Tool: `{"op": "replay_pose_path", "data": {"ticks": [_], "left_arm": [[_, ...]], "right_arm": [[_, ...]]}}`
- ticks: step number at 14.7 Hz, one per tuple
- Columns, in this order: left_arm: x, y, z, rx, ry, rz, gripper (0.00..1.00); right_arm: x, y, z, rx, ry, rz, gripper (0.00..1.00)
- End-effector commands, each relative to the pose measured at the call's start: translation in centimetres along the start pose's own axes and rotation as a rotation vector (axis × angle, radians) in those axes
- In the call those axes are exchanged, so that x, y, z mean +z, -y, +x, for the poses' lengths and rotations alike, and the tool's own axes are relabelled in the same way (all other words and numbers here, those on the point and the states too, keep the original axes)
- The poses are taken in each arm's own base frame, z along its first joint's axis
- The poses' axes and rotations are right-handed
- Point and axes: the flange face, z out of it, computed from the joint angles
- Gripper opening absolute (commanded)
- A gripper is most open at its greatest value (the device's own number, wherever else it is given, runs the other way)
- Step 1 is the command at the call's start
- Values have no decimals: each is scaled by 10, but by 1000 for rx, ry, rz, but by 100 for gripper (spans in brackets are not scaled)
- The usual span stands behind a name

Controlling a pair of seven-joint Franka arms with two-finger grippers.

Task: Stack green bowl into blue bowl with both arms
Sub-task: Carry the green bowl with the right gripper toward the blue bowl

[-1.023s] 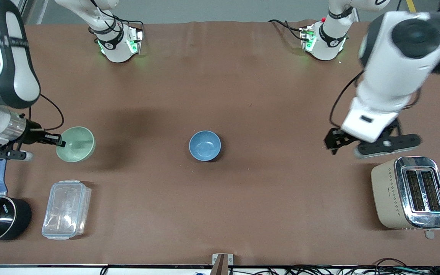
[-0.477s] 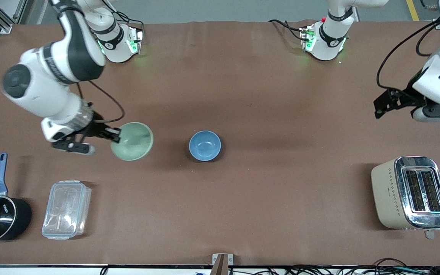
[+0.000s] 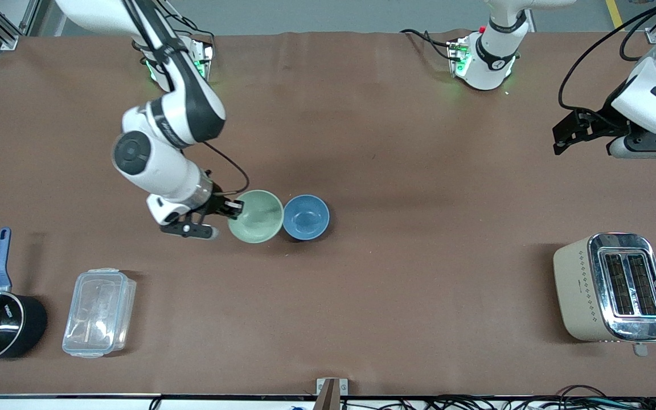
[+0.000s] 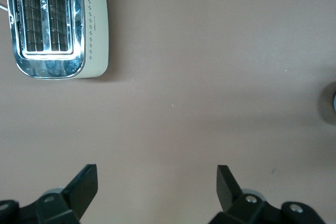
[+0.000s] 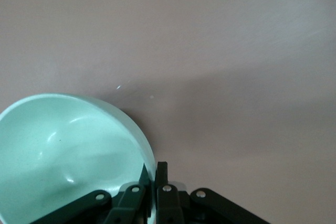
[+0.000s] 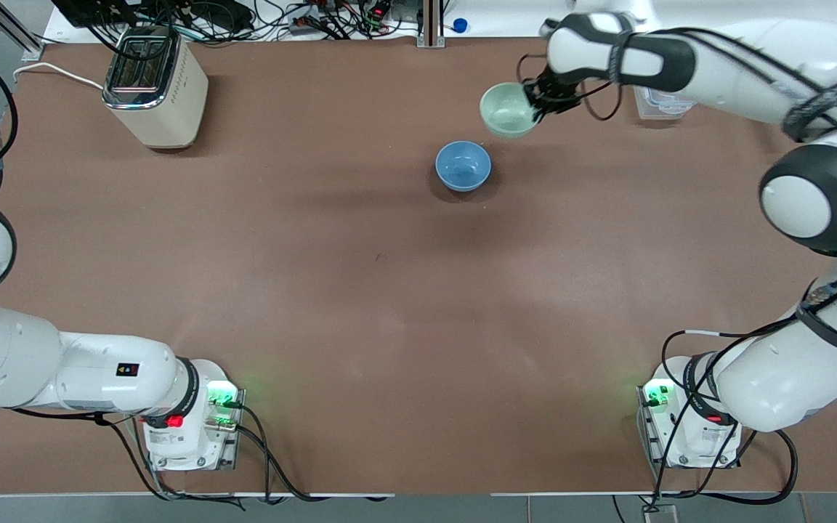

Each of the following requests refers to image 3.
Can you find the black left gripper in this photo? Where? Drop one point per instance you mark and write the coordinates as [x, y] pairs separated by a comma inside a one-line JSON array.
[[601, 121]]

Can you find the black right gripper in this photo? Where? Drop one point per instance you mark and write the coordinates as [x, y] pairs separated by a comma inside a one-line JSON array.
[[214, 201]]

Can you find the light green bowl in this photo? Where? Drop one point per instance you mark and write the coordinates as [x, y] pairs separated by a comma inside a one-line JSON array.
[[259, 219]]

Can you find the blue bowl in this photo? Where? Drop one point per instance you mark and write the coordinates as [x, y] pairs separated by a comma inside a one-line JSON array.
[[305, 217]]

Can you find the right arm base connector plate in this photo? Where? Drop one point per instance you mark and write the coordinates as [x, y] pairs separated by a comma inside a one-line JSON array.
[[205, 57]]

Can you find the left arm base connector plate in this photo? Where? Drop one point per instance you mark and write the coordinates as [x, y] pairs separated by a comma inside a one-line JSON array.
[[458, 57]]

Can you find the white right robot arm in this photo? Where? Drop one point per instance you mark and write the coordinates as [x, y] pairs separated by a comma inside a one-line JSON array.
[[157, 165]]

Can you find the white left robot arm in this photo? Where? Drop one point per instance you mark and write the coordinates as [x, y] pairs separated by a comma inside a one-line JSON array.
[[652, 97]]

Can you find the beige chrome toaster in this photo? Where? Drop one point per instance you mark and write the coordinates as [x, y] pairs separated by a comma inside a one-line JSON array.
[[613, 287]]

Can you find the clear plastic lidded container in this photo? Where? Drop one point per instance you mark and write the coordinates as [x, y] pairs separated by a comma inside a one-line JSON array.
[[99, 313]]

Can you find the brown table cover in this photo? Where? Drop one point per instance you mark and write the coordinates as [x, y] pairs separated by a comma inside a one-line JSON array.
[[396, 171]]

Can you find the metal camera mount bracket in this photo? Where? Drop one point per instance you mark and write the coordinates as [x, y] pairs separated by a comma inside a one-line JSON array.
[[331, 393]]

